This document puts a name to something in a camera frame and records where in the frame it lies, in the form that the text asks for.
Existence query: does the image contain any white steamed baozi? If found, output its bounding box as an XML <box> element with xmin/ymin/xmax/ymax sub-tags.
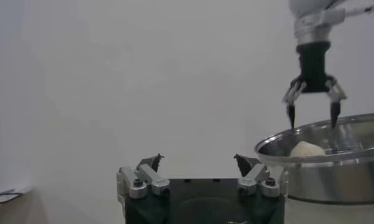
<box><xmin>289</xmin><ymin>140</ymin><xmax>326</xmax><ymax>158</ymax></box>

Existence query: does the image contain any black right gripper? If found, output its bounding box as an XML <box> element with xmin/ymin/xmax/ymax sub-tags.
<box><xmin>281</xmin><ymin>41</ymin><xmax>348</xmax><ymax>131</ymax></box>

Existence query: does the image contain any white side table with cable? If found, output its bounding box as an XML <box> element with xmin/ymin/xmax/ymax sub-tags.
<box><xmin>0</xmin><ymin>186</ymin><xmax>34</xmax><ymax>211</ymax></box>

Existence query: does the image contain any perforated steel steamer basket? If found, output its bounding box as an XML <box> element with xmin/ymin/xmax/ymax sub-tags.
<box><xmin>254</xmin><ymin>112</ymin><xmax>374</xmax><ymax>205</ymax></box>

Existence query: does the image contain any thin black table cable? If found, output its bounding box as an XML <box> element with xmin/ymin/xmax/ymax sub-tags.
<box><xmin>0</xmin><ymin>188</ymin><xmax>23</xmax><ymax>200</ymax></box>

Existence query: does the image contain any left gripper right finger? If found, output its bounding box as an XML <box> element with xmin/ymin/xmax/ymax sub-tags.
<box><xmin>233</xmin><ymin>153</ymin><xmax>289</xmax><ymax>199</ymax></box>

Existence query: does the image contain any white electric cooker base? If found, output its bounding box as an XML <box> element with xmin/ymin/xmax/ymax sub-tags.
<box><xmin>284</xmin><ymin>199</ymin><xmax>374</xmax><ymax>224</ymax></box>

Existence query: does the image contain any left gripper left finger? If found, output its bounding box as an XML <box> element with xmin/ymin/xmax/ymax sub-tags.
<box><xmin>116</xmin><ymin>153</ymin><xmax>171</xmax><ymax>200</ymax></box>

